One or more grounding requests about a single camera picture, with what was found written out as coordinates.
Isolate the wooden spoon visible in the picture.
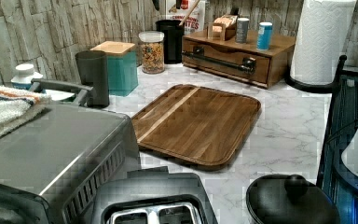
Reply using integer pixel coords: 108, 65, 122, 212
179, 0, 200, 27

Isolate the dark grey cup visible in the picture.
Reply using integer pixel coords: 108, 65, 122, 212
76, 50, 109, 108

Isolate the wooden drawer box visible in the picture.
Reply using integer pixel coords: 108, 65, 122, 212
182, 31, 296, 89

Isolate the black utensil holder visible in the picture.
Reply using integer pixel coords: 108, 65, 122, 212
156, 20, 185, 64

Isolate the black two-slot toaster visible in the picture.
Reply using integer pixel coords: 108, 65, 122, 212
89, 167, 218, 224

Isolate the glass cereal jar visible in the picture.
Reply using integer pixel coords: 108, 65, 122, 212
139, 31, 165, 74

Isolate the black wire dish rack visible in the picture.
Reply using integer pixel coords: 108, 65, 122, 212
317, 67, 358, 224

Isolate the teal canister with wooden lid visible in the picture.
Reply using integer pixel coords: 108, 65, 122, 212
92, 41, 138, 96

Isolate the black drawer handle bar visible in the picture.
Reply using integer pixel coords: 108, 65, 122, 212
182, 47, 256, 75

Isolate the white striped towel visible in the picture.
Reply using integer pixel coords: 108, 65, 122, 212
0, 86, 51, 137

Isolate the blue spice shaker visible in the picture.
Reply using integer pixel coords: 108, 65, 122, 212
256, 21, 272, 50

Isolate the stainless steel toaster oven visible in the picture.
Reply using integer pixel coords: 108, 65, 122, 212
0, 77, 142, 224

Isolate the grey spice shaker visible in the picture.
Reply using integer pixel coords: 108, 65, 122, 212
235, 18, 250, 44

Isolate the white-capped blue bottle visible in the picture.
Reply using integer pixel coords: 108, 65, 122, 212
11, 63, 43, 90

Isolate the wooden tea bag holder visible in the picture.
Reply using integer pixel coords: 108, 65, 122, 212
207, 15, 238, 41

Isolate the black paper towel holder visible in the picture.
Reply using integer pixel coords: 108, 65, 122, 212
283, 55, 347, 94

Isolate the paper towel roll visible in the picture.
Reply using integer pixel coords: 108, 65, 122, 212
290, 0, 356, 85

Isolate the black pot lid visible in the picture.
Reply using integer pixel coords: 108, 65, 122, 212
246, 175, 340, 224

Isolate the cereal box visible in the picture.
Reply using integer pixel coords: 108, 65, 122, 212
165, 0, 206, 35

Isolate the wooden cutting board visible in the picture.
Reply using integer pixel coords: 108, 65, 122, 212
132, 84, 261, 167

